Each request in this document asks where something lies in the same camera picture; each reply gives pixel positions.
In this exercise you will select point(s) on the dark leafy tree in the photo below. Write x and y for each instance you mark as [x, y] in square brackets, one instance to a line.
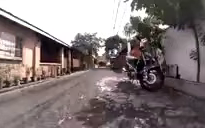
[113, 43]

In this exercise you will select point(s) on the round leafy tree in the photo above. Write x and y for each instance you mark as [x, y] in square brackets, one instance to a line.
[86, 43]

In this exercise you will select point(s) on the person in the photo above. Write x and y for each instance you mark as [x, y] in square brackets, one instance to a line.
[136, 50]

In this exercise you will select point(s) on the motorcycle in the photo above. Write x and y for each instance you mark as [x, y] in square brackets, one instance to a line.
[150, 74]

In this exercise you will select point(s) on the grey concrete road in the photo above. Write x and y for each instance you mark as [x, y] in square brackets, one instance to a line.
[56, 103]

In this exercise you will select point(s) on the pink house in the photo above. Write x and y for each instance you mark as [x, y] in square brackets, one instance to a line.
[23, 46]

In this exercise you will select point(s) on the large overhanging tree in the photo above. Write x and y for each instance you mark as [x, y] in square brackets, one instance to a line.
[170, 13]

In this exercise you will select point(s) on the concrete kerb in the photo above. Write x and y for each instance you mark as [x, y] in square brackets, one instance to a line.
[190, 88]

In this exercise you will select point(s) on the row of potted plants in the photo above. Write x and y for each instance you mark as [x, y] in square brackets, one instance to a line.
[10, 79]

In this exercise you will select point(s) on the white wall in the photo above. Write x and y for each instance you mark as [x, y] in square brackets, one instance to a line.
[180, 53]

